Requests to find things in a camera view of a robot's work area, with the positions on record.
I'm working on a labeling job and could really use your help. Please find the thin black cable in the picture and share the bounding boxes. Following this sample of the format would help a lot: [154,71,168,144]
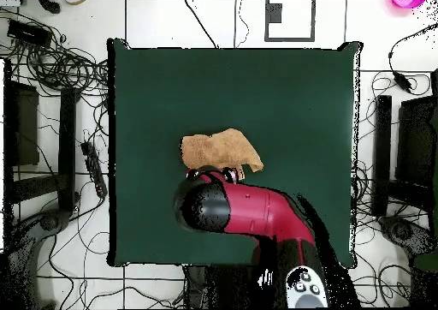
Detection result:
[234,0,250,49]

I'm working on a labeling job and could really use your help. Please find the grey chair base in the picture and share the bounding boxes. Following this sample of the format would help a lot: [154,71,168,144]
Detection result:
[6,206,74,309]
[377,215,437,259]

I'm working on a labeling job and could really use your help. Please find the tangled black cables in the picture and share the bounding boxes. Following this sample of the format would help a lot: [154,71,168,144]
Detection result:
[0,8,111,98]

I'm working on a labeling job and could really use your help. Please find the grey rectangular floor frame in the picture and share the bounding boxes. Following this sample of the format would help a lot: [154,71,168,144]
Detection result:
[263,0,316,43]

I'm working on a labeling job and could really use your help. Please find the black rectangular box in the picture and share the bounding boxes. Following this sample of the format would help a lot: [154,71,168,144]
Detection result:
[6,18,53,47]

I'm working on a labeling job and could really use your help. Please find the black metal stand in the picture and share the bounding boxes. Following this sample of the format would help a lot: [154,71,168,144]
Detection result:
[182,264,256,309]

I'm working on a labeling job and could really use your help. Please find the black power strip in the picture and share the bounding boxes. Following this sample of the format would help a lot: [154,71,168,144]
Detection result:
[80,140,109,199]

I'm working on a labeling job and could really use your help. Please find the dark green table cloth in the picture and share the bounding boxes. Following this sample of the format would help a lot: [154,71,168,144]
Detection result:
[106,37,364,268]

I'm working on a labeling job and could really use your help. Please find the thick black cable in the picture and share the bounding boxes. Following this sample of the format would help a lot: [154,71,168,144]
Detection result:
[183,0,220,50]

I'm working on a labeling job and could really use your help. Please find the black cable with adapter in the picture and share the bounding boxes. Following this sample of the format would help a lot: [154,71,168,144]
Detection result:
[387,21,438,94]

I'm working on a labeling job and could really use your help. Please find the tan terry towel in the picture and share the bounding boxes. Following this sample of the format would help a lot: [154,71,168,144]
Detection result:
[180,128,264,181]

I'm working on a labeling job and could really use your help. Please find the pink round object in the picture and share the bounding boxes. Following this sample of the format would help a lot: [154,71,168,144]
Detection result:
[389,0,429,11]

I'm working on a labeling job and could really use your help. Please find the black bar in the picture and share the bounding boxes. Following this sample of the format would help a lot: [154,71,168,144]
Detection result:
[372,95,394,218]
[57,86,81,212]

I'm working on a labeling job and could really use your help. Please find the dark flat panel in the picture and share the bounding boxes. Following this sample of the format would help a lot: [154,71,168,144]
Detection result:
[396,97,438,189]
[4,80,40,167]

